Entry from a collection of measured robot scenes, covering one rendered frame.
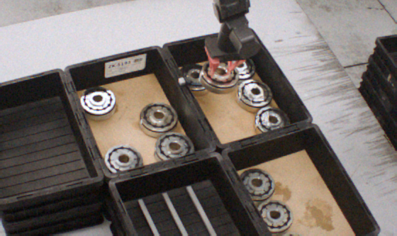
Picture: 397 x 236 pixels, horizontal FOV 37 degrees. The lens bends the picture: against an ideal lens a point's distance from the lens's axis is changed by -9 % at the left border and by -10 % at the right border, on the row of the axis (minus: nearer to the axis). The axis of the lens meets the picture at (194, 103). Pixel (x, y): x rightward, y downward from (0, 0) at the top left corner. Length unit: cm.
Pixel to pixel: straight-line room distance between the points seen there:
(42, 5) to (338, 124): 193
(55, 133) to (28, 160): 12
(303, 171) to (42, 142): 73
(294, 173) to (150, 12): 88
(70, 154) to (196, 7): 90
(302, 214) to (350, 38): 202
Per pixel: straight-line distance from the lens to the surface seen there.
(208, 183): 168
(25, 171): 168
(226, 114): 183
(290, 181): 173
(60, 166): 168
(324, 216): 169
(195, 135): 170
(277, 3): 247
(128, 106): 181
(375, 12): 387
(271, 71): 188
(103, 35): 220
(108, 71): 182
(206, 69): 172
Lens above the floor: 219
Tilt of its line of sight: 48 degrees down
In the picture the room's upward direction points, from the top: 11 degrees clockwise
